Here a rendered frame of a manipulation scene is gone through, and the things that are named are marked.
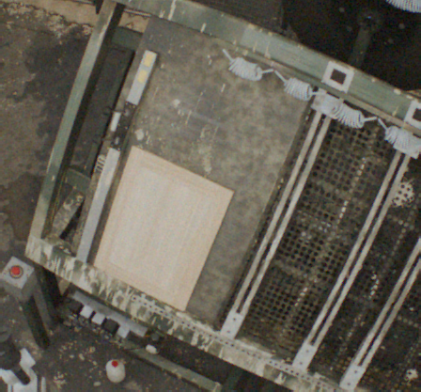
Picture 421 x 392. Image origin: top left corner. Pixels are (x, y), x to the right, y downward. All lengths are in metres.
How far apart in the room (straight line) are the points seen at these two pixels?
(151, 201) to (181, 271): 0.31
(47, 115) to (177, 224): 2.04
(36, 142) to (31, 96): 0.41
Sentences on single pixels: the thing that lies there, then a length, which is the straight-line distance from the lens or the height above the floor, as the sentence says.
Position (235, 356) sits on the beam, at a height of 0.85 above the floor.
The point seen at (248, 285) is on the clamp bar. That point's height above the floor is 1.12.
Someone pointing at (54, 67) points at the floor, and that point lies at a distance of 4.93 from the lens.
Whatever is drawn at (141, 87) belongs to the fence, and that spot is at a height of 1.52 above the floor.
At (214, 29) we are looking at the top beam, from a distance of 2.56.
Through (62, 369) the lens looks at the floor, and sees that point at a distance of 3.78.
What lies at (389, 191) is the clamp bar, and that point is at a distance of 2.58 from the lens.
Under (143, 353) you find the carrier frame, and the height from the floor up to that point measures 0.18.
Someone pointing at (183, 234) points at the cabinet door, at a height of 1.14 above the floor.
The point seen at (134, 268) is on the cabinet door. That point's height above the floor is 0.95.
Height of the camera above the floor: 3.58
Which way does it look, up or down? 56 degrees down
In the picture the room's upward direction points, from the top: 10 degrees clockwise
